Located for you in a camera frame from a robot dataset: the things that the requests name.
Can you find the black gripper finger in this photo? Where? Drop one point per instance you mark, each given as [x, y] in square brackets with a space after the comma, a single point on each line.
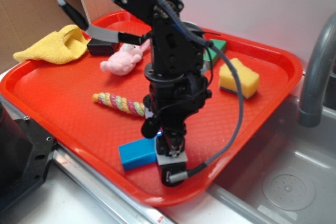
[170, 144]

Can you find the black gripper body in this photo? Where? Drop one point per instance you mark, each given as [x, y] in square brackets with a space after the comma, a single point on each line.
[172, 102]

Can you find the blue wooden block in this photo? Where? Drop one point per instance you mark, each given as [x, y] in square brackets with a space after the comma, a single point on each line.
[137, 153]

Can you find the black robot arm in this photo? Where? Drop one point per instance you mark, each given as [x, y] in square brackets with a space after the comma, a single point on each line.
[177, 48]

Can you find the pink plush bunny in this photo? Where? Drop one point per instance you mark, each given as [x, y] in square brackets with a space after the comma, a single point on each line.
[124, 61]

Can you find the red plastic tray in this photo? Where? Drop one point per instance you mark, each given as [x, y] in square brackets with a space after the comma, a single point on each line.
[59, 98]

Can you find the yellow sponge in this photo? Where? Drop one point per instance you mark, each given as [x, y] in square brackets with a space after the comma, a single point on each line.
[249, 79]

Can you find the black box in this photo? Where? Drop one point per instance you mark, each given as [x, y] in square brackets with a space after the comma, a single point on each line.
[101, 48]

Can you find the grey sink basin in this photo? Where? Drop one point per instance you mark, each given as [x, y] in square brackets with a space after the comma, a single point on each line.
[285, 173]

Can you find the yellow towel cloth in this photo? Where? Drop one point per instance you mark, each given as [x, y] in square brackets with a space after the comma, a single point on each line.
[59, 47]

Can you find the grey faucet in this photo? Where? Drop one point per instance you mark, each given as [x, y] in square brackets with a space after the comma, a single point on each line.
[318, 88]

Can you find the cardboard panel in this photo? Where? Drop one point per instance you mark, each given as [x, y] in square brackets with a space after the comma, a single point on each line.
[24, 22]

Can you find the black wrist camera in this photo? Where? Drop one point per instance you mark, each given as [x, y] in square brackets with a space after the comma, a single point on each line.
[172, 169]

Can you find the multicolour twisted rope toy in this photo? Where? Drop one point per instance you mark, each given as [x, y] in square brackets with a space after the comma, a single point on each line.
[120, 103]

